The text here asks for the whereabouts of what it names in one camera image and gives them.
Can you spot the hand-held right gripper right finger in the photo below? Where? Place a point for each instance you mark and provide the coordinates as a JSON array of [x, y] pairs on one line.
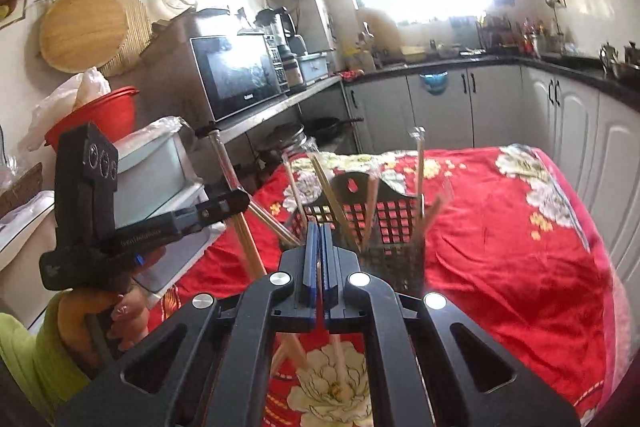
[[327, 257]]

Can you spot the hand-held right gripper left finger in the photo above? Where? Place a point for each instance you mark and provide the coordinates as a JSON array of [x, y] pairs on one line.
[[313, 257]]

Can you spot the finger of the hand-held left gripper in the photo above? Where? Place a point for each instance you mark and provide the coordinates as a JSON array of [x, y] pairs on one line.
[[225, 205]]

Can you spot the wooden chopstick pair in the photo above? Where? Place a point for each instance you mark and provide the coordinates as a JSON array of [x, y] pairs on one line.
[[332, 202], [419, 177], [294, 192], [275, 224], [250, 247], [369, 212]]

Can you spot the black perforated utensil basket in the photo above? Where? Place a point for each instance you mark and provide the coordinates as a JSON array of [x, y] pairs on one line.
[[395, 257]]

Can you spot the pile of chopsticks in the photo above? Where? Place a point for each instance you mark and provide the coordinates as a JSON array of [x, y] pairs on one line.
[[292, 354]]

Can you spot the person's left forearm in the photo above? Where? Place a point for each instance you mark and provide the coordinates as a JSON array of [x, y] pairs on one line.
[[30, 357]]

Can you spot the person's left hand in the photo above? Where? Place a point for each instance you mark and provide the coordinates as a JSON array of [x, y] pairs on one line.
[[130, 317]]

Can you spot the brown wicker basket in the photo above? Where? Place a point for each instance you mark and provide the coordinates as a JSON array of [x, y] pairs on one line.
[[20, 189]]

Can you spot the dark pot with lid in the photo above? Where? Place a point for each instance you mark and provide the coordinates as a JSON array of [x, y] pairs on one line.
[[280, 139]]

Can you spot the red plastic basin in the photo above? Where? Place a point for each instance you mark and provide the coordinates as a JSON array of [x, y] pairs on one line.
[[100, 112]]

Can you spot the white plastic bag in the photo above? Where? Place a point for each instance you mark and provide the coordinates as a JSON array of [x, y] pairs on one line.
[[90, 82]]

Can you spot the black frying pan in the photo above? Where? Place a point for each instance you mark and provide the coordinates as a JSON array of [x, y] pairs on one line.
[[325, 127]]

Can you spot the silver microwave oven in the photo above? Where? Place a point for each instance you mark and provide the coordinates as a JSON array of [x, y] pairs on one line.
[[235, 77]]

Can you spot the grey metal box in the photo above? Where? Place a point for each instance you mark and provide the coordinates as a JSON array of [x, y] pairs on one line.
[[315, 68]]

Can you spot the red floral tablecloth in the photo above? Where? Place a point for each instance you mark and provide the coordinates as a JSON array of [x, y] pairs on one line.
[[500, 257]]

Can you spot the round wooden cutting board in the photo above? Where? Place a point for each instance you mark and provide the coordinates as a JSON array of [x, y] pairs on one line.
[[80, 32]]

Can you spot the round bamboo mat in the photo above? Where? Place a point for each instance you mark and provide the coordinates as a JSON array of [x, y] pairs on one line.
[[137, 32]]

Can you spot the black blender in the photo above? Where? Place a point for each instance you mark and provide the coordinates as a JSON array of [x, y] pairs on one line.
[[280, 24]]

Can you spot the white kitchen cabinets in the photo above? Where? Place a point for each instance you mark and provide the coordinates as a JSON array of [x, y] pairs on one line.
[[500, 107]]

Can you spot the dish rack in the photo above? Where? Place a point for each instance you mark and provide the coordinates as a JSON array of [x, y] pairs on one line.
[[497, 34]]

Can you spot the black kitchen countertop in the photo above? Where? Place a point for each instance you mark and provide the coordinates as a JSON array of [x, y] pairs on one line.
[[575, 69]]

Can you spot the steel teapot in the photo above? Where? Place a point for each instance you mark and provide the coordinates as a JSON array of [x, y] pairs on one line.
[[607, 57], [630, 64]]

